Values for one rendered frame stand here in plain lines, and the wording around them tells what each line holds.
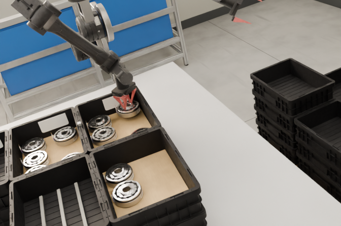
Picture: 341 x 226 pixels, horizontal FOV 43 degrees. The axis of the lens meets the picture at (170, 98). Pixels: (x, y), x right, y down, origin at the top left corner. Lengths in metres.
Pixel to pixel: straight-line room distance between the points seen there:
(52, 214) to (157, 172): 0.40
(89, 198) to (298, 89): 1.47
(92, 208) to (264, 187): 0.64
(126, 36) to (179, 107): 1.75
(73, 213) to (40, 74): 2.32
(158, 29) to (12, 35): 1.24
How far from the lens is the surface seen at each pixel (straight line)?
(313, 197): 1.63
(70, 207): 1.62
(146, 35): 3.90
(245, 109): 3.36
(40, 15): 1.58
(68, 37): 1.66
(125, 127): 1.92
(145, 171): 1.64
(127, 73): 1.78
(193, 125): 2.05
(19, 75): 3.77
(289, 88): 2.64
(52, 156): 1.91
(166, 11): 3.89
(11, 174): 1.73
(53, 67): 3.78
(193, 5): 5.01
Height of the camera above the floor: 1.86
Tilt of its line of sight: 30 degrees down
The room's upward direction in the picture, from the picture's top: 13 degrees counter-clockwise
